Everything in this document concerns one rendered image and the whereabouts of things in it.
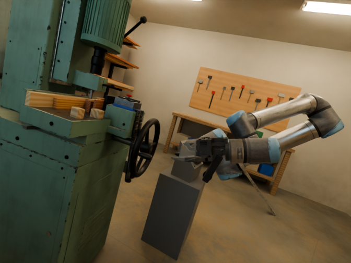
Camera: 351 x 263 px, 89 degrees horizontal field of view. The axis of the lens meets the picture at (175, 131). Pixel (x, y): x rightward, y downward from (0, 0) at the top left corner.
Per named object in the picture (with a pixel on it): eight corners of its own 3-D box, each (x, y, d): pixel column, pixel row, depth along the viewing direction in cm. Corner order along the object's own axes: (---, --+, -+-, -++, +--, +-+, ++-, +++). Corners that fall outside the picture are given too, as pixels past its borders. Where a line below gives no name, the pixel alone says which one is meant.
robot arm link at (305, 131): (212, 158, 133) (325, 107, 106) (223, 180, 128) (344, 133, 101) (207, 159, 119) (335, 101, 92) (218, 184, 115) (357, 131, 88)
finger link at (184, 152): (170, 145, 67) (194, 143, 68) (171, 160, 68) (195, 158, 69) (170, 146, 64) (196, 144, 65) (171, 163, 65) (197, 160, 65)
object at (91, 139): (84, 145, 68) (86, 135, 68) (39, 129, 72) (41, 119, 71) (131, 133, 107) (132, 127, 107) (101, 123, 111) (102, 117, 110)
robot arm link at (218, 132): (202, 138, 138) (223, 127, 131) (212, 158, 133) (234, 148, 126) (195, 136, 124) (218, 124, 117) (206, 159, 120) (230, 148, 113)
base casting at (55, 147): (75, 168, 67) (80, 146, 66) (-38, 124, 77) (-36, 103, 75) (129, 146, 111) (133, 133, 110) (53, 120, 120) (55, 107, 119)
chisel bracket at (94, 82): (96, 94, 83) (100, 76, 82) (70, 86, 86) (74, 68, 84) (105, 95, 91) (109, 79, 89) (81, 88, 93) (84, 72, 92)
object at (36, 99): (28, 106, 61) (31, 92, 60) (24, 105, 61) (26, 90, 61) (118, 109, 120) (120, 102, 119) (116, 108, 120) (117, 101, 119)
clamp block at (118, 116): (128, 131, 79) (132, 111, 78) (101, 122, 81) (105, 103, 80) (141, 129, 94) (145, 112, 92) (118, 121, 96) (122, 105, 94)
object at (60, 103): (56, 108, 70) (58, 98, 69) (51, 107, 70) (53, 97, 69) (127, 110, 128) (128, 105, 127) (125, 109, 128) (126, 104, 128)
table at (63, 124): (93, 147, 57) (96, 130, 56) (17, 120, 62) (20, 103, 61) (153, 130, 116) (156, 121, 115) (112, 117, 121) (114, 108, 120)
